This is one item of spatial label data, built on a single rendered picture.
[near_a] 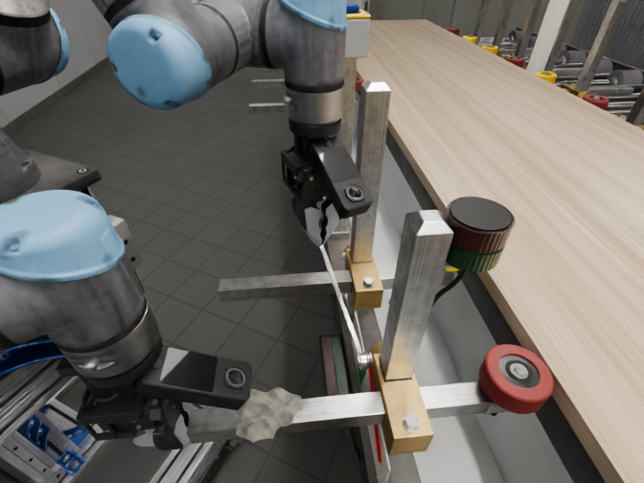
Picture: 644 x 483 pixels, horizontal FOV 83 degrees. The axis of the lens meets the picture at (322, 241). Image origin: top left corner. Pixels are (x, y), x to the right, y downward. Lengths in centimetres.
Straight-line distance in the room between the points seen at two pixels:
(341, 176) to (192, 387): 29
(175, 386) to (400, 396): 27
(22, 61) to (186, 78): 39
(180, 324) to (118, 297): 146
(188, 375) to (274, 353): 119
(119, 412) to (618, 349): 61
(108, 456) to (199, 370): 92
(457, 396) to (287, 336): 116
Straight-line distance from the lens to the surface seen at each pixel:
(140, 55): 37
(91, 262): 29
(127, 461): 129
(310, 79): 46
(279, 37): 46
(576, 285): 70
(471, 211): 37
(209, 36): 40
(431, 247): 35
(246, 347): 162
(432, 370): 85
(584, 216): 89
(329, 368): 72
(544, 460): 66
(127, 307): 33
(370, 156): 56
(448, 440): 79
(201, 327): 174
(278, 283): 66
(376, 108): 54
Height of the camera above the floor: 132
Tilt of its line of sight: 40 degrees down
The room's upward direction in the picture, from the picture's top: straight up
